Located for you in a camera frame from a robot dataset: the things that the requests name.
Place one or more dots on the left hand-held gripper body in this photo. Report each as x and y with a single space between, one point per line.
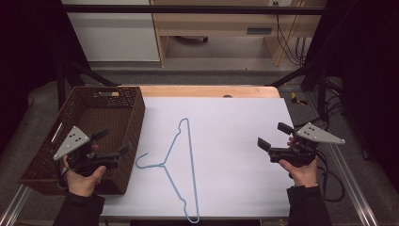
71 141

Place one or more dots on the black curtain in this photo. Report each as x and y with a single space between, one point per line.
28 56
370 78

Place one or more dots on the aluminium rail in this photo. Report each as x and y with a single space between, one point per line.
351 182
14 207

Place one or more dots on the black horizontal frame bar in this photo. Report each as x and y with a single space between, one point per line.
188 9

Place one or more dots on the white cabinet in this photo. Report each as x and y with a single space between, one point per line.
116 37

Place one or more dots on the black diagonal frame strut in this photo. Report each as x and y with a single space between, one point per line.
91 75
291 77

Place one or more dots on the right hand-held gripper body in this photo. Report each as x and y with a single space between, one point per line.
313 134

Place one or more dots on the white table sheet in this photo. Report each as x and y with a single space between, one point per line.
235 157

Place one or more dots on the person's left hand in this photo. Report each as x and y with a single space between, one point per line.
82 184

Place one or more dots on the yellow and black tool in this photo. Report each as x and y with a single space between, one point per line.
296 100

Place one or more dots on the wooden desk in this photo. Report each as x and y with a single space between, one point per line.
213 23

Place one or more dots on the person's right hand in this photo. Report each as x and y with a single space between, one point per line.
302 175

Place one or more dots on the brown woven basket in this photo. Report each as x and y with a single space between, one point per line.
94 116

